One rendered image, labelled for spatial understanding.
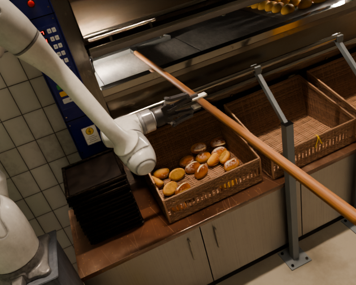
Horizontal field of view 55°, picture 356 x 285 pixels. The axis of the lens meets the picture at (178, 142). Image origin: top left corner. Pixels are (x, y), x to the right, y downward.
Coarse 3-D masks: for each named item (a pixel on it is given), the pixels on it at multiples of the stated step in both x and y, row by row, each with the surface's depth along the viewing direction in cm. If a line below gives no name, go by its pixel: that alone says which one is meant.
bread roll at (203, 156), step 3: (201, 153) 203; (204, 153) 203; (207, 153) 204; (198, 156) 203; (201, 156) 203; (204, 156) 203; (207, 156) 203; (198, 159) 203; (201, 159) 203; (204, 159) 203; (207, 159) 204; (201, 162) 204
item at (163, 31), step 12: (252, 0) 169; (264, 0) 172; (216, 12) 165; (228, 12) 167; (180, 24) 161; (192, 24) 163; (144, 36) 158; (156, 36) 159; (108, 48) 154; (120, 48) 156
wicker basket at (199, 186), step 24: (192, 120) 203; (168, 144) 202; (192, 144) 207; (240, 144) 190; (168, 168) 205; (216, 168) 198; (240, 168) 171; (192, 192) 167; (216, 192) 173; (168, 216) 168
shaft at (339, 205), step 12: (144, 60) 194; (180, 84) 152; (204, 108) 132; (216, 108) 127; (228, 120) 117; (240, 132) 110; (252, 144) 105; (264, 144) 101; (276, 156) 95; (288, 168) 91; (300, 180) 87; (312, 180) 84; (312, 192) 84; (324, 192) 80; (336, 204) 77; (348, 204) 76; (348, 216) 74
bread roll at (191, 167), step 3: (192, 162) 198; (195, 162) 198; (198, 162) 200; (186, 165) 198; (189, 165) 197; (192, 165) 197; (195, 165) 197; (198, 165) 198; (186, 168) 197; (189, 168) 196; (192, 168) 196; (195, 168) 197; (186, 171) 197; (189, 171) 197; (192, 171) 197
